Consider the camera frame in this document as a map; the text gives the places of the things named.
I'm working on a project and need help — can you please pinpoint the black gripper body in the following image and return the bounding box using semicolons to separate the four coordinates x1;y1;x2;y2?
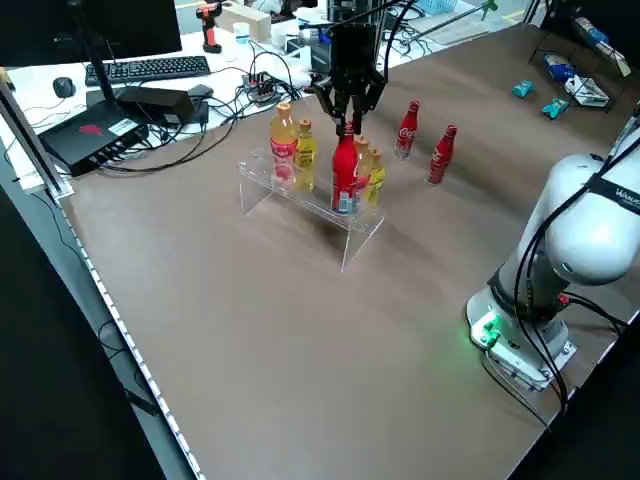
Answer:
328;22;375;86

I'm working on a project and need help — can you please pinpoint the red cola bottle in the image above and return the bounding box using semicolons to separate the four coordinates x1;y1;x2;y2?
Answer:
331;124;370;216
427;124;459;186
393;99;421;161

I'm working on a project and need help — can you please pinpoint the clear acrylic shelf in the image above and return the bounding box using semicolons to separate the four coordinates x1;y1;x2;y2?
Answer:
237;147;387;274

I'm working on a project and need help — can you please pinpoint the yellow drink bottle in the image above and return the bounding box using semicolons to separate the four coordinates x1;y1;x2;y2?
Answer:
292;118;319;195
363;148;388;206

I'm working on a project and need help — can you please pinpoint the grey usb hub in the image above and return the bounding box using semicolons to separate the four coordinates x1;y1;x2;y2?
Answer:
241;71;282;105

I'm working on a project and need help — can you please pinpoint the cardboard box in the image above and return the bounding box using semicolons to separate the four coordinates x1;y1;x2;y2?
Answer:
219;3;274;42

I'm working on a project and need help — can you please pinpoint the black docking unit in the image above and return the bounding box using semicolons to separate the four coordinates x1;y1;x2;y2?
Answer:
115;85;210;129

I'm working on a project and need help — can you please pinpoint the black keyboard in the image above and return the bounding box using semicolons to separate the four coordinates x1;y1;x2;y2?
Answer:
83;54;213;87

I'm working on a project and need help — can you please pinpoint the blue cookie bag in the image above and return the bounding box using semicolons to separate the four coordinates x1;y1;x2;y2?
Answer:
543;53;576;84

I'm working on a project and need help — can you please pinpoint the white snack packet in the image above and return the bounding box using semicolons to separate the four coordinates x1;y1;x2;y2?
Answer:
563;75;611;109

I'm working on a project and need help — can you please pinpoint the black monitor stand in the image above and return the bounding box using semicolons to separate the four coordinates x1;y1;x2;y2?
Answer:
74;49;126;109

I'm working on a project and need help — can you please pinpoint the long blue biscuit packet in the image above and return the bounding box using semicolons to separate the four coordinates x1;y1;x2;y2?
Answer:
572;16;630;66

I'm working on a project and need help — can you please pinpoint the black box red logo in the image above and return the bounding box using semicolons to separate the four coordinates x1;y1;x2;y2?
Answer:
37;98;152;178

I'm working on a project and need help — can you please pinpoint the black computer monitor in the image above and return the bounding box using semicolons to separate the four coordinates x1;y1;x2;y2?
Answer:
0;0;184;69

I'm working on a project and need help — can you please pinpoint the black computer mouse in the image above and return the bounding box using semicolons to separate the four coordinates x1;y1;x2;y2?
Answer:
51;75;78;100

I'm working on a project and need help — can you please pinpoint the aluminium table edge profile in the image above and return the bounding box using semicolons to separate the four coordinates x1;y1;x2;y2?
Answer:
0;74;75;200

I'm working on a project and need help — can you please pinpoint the orange cordless drill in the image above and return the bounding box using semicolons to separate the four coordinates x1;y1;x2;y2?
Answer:
194;3;225;55

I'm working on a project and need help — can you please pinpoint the black wire shelf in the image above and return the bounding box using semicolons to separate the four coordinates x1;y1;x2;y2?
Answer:
528;13;632;114

